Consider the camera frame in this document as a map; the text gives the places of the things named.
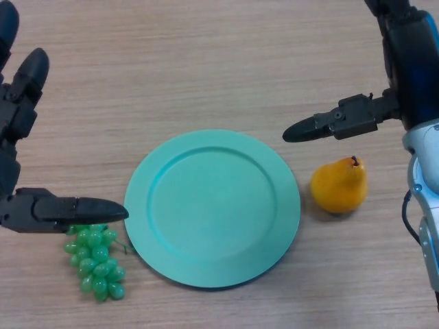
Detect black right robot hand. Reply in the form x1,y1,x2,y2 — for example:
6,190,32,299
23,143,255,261
282,0,439,143

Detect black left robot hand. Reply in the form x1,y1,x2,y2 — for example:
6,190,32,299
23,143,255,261
0,0,130,234

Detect yellow pear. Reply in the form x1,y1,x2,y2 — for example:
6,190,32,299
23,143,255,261
310,156,368,214

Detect turquoise round plate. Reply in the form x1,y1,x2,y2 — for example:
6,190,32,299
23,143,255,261
123,129,302,289

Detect green grape bunch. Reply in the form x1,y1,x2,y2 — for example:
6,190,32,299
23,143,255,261
64,223,133,303

